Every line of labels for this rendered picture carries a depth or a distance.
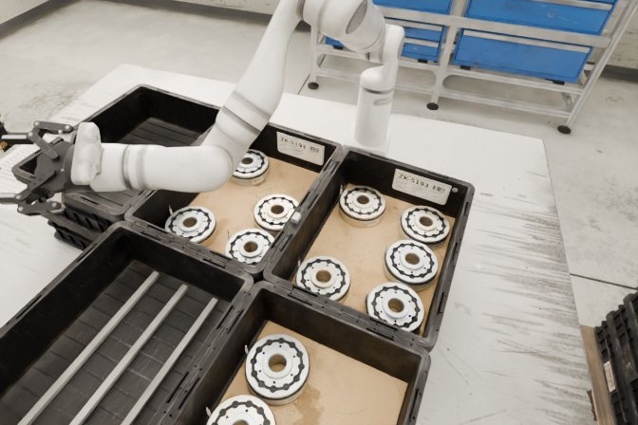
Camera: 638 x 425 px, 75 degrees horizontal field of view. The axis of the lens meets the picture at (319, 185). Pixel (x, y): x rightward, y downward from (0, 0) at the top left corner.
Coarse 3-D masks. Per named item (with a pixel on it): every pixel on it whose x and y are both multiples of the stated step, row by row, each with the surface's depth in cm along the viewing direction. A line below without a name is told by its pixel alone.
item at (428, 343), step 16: (336, 160) 92; (384, 160) 93; (432, 176) 90; (448, 176) 90; (320, 192) 85; (304, 208) 82; (464, 208) 83; (464, 224) 80; (288, 240) 77; (272, 256) 73; (448, 272) 72; (288, 288) 68; (304, 288) 69; (448, 288) 70; (336, 304) 67; (368, 320) 65; (432, 320) 65; (400, 336) 63; (416, 336) 63; (432, 336) 63
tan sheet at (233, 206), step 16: (272, 160) 107; (272, 176) 102; (288, 176) 103; (304, 176) 103; (208, 192) 98; (224, 192) 98; (240, 192) 98; (256, 192) 98; (272, 192) 99; (288, 192) 99; (304, 192) 99; (208, 208) 94; (224, 208) 94; (240, 208) 94; (224, 224) 91; (240, 224) 91; (224, 240) 88
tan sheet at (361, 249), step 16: (336, 208) 96; (400, 208) 96; (336, 224) 92; (384, 224) 93; (320, 240) 89; (336, 240) 89; (352, 240) 89; (368, 240) 89; (384, 240) 89; (400, 240) 89; (448, 240) 90; (336, 256) 86; (352, 256) 86; (368, 256) 86; (352, 272) 83; (368, 272) 83; (384, 272) 83; (352, 288) 80; (368, 288) 81; (432, 288) 81; (352, 304) 78
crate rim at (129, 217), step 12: (288, 132) 100; (300, 132) 99; (336, 144) 96; (336, 156) 93; (324, 168) 90; (156, 192) 83; (312, 192) 85; (144, 204) 81; (300, 204) 82; (132, 216) 78; (144, 228) 77; (156, 228) 77; (288, 228) 78; (180, 240) 75; (276, 240) 76; (204, 252) 73; (216, 252) 73; (228, 264) 72; (240, 264) 72; (264, 264) 72
